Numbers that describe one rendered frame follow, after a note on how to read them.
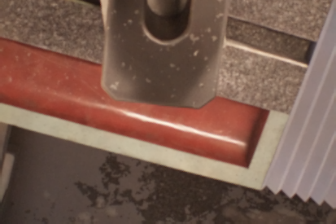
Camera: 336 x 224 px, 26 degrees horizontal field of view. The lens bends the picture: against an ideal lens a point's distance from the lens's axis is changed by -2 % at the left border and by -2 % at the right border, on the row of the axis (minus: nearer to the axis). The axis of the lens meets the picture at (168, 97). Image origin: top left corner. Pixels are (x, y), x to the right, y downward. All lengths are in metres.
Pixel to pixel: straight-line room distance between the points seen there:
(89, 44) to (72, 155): 0.99
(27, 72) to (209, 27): 0.31
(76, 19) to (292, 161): 0.19
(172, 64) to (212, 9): 0.02
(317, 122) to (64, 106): 0.18
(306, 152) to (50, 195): 1.04
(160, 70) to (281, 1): 0.25
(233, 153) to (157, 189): 0.96
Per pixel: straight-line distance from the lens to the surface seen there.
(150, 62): 0.25
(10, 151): 1.39
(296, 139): 0.53
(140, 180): 1.49
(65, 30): 0.49
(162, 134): 0.54
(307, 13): 0.49
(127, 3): 0.24
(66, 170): 1.49
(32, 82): 0.54
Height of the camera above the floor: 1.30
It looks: 67 degrees down
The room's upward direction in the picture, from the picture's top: 179 degrees counter-clockwise
